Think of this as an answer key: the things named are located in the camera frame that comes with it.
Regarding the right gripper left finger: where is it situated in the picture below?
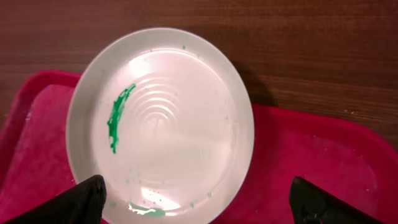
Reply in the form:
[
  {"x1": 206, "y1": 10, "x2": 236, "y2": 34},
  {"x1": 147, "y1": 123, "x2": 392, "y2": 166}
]
[{"x1": 1, "y1": 174, "x2": 107, "y2": 223}]

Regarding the white plate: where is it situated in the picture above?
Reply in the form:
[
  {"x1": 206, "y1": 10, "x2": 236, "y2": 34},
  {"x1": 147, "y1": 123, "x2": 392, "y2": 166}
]
[{"x1": 66, "y1": 27, "x2": 254, "y2": 223}]

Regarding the red plastic tray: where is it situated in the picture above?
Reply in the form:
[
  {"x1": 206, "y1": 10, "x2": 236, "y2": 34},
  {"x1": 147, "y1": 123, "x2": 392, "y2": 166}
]
[{"x1": 1, "y1": 70, "x2": 397, "y2": 223}]

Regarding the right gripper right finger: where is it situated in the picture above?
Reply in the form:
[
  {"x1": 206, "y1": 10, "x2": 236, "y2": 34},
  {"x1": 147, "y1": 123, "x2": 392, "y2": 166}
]
[{"x1": 289, "y1": 176, "x2": 381, "y2": 223}]

